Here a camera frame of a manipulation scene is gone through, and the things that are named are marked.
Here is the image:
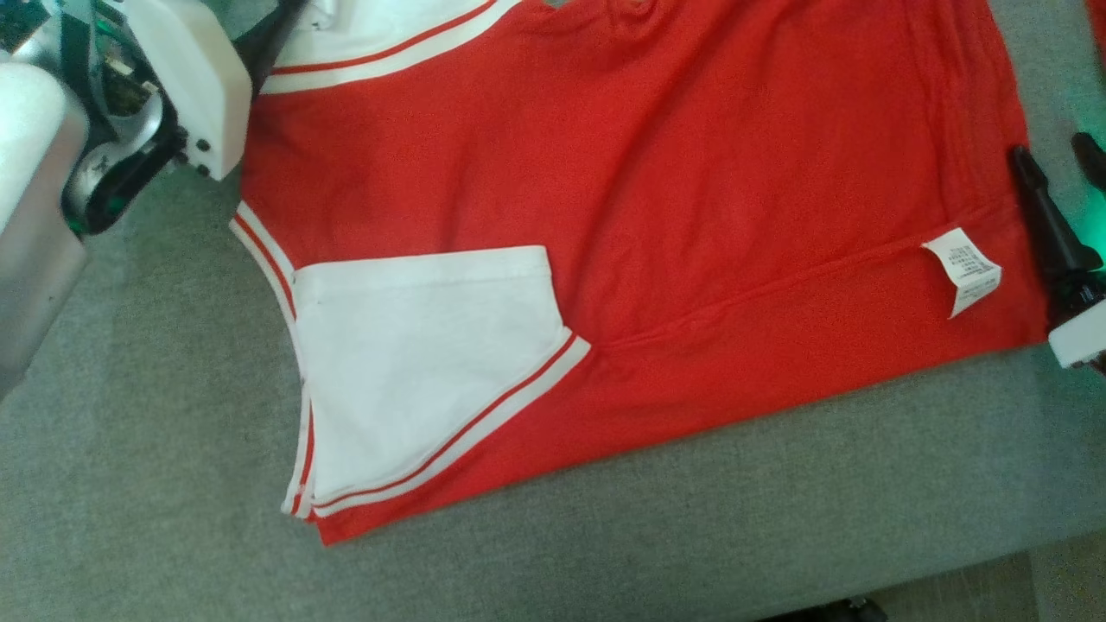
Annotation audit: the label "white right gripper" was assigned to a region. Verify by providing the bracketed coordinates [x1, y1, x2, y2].
[1009, 131, 1106, 377]

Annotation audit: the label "white garment care label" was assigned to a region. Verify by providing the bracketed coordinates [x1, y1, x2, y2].
[921, 227, 1003, 319]

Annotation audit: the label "large grey sofa seat cushion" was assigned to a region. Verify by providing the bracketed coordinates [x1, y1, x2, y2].
[0, 0, 1106, 622]

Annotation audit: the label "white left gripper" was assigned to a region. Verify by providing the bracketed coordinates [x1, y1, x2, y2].
[121, 0, 310, 181]

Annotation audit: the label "red and white jersey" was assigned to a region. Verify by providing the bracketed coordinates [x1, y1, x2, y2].
[229, 0, 1051, 547]

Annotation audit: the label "red shorts with white trim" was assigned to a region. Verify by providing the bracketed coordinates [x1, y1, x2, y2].
[1084, 0, 1106, 74]

